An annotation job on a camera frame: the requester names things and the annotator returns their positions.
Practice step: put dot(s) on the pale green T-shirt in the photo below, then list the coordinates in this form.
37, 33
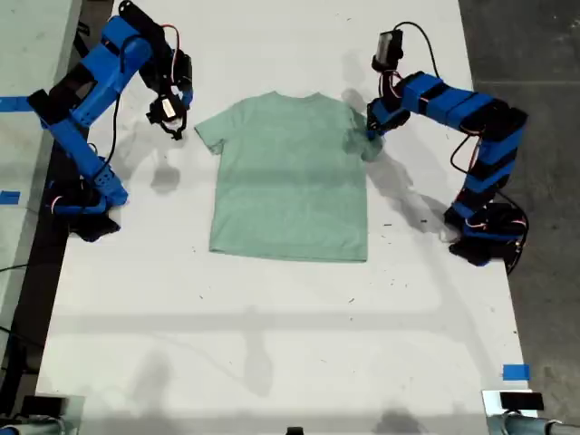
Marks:
290, 190

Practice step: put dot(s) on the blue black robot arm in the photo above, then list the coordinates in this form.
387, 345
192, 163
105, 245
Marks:
494, 154
72, 131

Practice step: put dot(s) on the grey metal tube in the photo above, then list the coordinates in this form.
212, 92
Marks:
31, 428
521, 427

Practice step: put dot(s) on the black metal strut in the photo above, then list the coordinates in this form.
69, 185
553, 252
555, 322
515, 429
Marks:
82, 34

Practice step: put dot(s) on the white metal plate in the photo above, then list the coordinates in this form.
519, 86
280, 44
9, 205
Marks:
491, 403

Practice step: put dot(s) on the small black box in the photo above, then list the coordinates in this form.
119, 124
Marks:
43, 406
521, 401

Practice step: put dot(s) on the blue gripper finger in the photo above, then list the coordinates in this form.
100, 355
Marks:
371, 125
186, 99
374, 135

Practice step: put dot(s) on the long blue tape strip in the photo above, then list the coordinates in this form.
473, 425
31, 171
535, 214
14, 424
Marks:
13, 104

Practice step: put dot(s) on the tiny black block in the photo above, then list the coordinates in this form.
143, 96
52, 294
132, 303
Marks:
294, 431

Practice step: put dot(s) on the short black camera stalk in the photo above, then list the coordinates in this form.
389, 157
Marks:
174, 131
387, 84

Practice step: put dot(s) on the short blue tape strip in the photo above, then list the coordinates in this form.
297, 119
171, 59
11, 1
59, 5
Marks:
10, 198

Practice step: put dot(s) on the pale grey side table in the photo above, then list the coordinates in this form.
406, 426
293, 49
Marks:
27, 54

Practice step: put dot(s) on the black camera box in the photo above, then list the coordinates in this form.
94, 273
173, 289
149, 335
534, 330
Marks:
167, 109
389, 47

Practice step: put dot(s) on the blue tape patch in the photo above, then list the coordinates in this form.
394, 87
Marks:
516, 372

